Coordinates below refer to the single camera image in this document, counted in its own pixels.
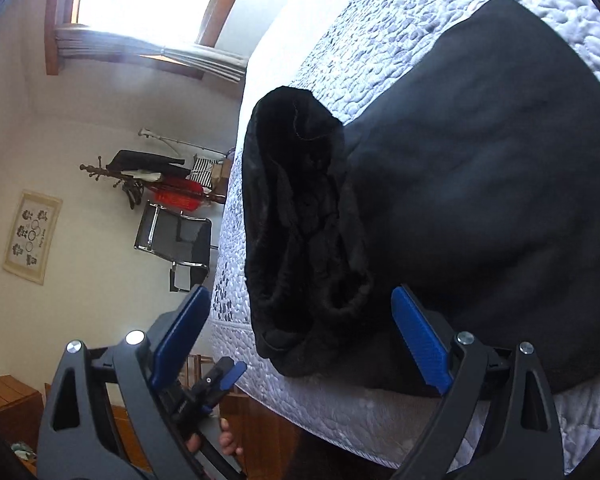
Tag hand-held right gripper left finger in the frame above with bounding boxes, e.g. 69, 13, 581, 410
36, 284, 212, 480

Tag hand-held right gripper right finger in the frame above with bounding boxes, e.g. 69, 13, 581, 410
390, 284, 566, 480

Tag black pants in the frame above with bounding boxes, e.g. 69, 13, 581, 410
243, 0, 600, 396

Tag person's left hand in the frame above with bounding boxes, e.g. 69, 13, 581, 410
186, 419, 244, 457

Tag black chrome chair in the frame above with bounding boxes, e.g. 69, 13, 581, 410
134, 201, 220, 293

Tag red plastic basket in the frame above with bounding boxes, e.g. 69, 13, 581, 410
147, 176, 214, 211

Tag striped basket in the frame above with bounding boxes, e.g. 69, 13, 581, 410
190, 156, 216, 189

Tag cardboard box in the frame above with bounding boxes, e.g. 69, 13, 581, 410
210, 159, 234, 194

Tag wooden coat rack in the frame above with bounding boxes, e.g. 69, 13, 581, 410
80, 156, 151, 211

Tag wooden cabinet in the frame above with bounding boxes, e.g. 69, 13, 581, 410
0, 375, 44, 466

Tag white cane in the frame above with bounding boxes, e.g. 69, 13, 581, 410
139, 128, 231, 159

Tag grey curtain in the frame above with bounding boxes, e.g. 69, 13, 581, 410
55, 27, 248, 82

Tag lavender quilted mattress pad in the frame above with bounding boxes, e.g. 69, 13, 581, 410
210, 0, 600, 476

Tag wall poster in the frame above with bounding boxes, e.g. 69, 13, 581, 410
1, 190, 63, 286

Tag wooden window frame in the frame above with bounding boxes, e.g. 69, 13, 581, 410
45, 0, 259, 79

